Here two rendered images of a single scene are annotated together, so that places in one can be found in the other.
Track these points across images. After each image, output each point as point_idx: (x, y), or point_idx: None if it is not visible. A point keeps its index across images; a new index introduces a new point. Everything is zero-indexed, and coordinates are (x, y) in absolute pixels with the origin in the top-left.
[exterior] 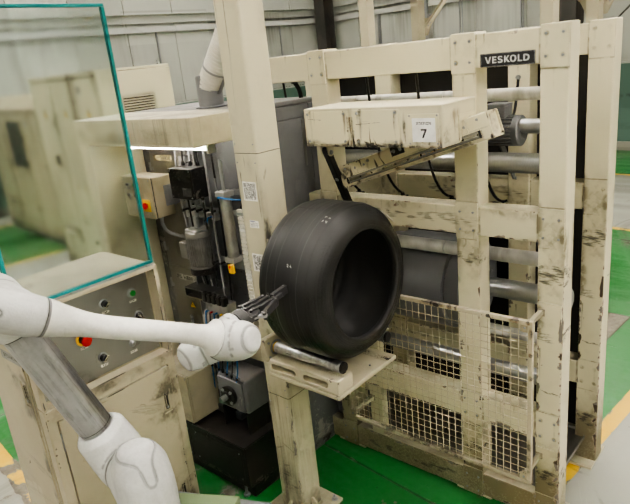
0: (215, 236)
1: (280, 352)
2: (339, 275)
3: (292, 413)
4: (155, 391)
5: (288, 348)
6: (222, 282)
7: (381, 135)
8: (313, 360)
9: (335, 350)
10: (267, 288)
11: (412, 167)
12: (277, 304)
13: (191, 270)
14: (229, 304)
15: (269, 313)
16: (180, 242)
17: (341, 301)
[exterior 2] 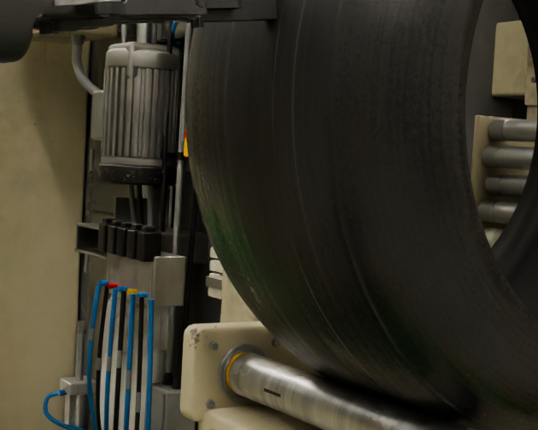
0: (184, 68)
1: (247, 387)
2: None
3: None
4: None
5: (277, 371)
6: (175, 216)
7: None
8: (352, 416)
9: (443, 346)
10: (211, 30)
11: None
12: (198, 7)
13: (98, 165)
14: (161, 258)
15: (137, 6)
16: (95, 91)
17: (529, 288)
